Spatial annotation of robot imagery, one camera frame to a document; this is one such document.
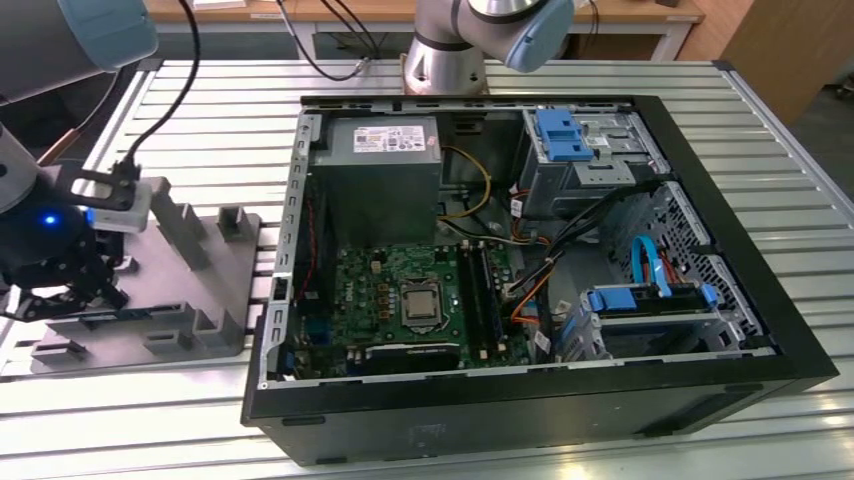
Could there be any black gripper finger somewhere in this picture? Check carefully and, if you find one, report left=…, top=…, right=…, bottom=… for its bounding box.
left=68, top=241, right=134, bottom=311
left=0, top=283, right=94, bottom=323

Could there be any blue RAM stick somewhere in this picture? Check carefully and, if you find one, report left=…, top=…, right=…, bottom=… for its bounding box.
left=78, top=307, right=186, bottom=322

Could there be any grey parts rack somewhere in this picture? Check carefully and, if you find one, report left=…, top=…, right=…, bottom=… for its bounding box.
left=30, top=175, right=266, bottom=374

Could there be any green motherboard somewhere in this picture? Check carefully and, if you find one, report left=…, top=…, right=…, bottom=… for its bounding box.
left=293, top=242, right=536, bottom=379

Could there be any grey power supply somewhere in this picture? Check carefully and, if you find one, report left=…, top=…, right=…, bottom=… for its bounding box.
left=310, top=115, right=446, bottom=249

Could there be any silver CPU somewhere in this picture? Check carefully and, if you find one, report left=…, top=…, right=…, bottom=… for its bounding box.
left=398, top=288, right=442, bottom=321

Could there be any black graphics card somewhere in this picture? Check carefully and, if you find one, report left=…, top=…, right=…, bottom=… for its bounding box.
left=363, top=341, right=463, bottom=375

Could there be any black PC case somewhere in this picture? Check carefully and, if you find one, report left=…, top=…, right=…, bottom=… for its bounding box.
left=239, top=93, right=841, bottom=469

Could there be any blue plastic drive latch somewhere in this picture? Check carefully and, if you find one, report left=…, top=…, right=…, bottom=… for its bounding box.
left=537, top=108, right=597, bottom=162

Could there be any grey metal drive cage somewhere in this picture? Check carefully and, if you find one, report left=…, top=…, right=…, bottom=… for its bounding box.
left=518, top=107, right=673, bottom=219

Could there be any hard disk in blue carrier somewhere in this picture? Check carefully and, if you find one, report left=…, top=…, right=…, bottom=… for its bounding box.
left=586, top=282, right=720, bottom=316

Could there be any grey metal disk bay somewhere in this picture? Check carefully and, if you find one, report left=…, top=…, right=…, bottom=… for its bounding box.
left=560, top=287, right=766, bottom=364

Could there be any wooden desk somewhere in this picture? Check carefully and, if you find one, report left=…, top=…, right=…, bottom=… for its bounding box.
left=143, top=0, right=708, bottom=64

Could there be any wooden cabinet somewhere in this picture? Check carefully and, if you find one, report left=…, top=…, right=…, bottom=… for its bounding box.
left=680, top=0, right=854, bottom=126

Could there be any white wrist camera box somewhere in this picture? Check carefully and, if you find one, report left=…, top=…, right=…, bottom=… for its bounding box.
left=91, top=177, right=150, bottom=235

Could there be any black camera cable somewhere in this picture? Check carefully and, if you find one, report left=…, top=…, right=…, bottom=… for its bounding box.
left=114, top=0, right=203, bottom=174

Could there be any yellow wire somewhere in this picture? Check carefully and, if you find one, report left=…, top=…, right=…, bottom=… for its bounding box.
left=437, top=144, right=497, bottom=221

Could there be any black wire bundle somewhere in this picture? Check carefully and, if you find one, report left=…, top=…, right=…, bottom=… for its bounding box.
left=544, top=180, right=670, bottom=266

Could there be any blue flat data wire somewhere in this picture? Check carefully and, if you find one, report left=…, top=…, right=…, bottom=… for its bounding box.
left=630, top=233, right=676, bottom=297

